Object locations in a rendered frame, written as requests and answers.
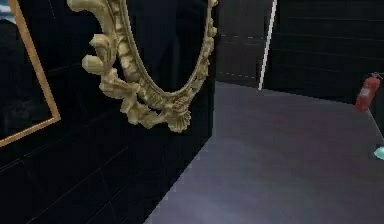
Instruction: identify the teal flat object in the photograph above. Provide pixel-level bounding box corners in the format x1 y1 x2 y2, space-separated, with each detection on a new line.
373 144 384 161

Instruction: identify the red fire extinguisher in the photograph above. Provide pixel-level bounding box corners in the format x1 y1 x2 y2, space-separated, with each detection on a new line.
354 72 384 113

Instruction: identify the ornate gold oval mirror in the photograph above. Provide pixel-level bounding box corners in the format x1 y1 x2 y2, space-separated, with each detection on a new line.
66 0 219 134

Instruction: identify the white vertical bar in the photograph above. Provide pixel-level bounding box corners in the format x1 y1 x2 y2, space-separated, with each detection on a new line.
257 0 279 91

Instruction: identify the orange framed dark painting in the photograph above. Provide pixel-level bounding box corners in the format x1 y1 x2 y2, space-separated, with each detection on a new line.
0 0 62 148

